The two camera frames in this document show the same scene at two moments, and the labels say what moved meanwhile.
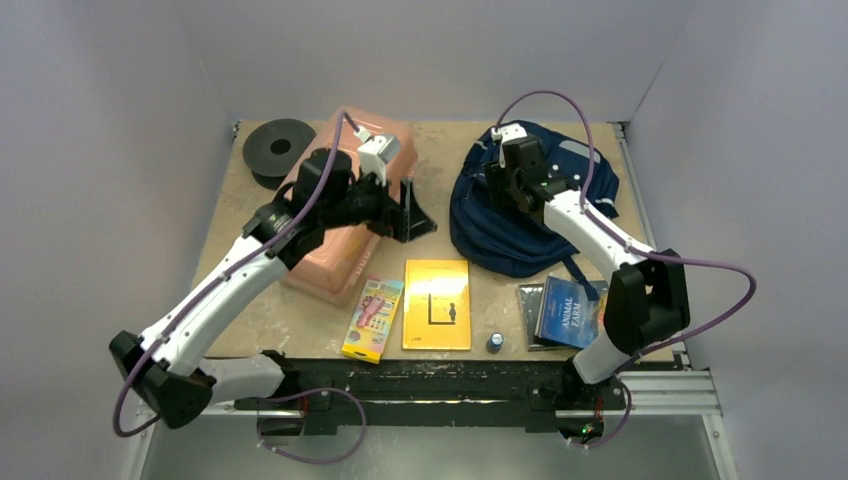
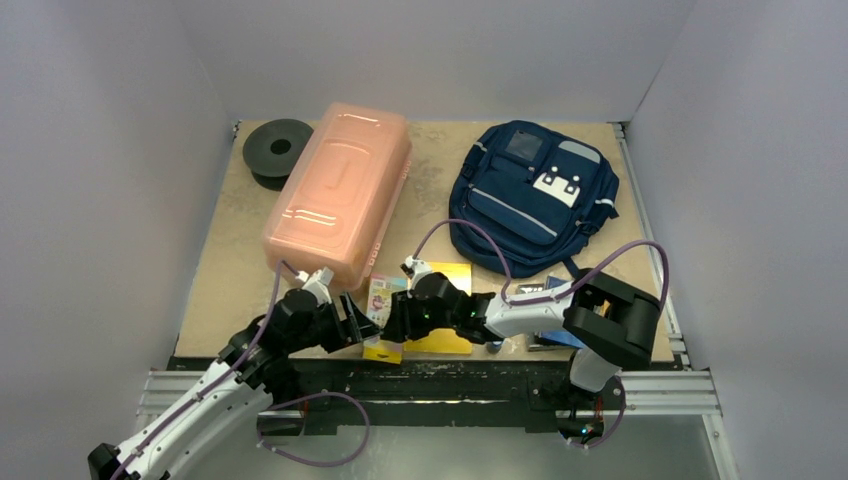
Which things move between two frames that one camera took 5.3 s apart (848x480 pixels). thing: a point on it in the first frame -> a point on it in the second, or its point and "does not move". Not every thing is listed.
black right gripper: (500, 183) -> (399, 316)
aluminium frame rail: (690, 393) does not move
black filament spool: (271, 150) does not move
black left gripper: (403, 220) -> (358, 327)
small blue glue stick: (495, 342) does not move
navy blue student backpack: (514, 243) does not move
